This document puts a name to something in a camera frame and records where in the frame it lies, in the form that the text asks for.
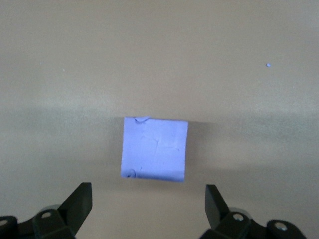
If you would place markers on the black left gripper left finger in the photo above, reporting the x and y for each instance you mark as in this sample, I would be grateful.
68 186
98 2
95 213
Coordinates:
74 206

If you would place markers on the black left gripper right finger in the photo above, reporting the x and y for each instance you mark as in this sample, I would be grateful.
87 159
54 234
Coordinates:
219 219

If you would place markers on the purple foam cube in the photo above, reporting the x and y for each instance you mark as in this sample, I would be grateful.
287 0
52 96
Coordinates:
154 149

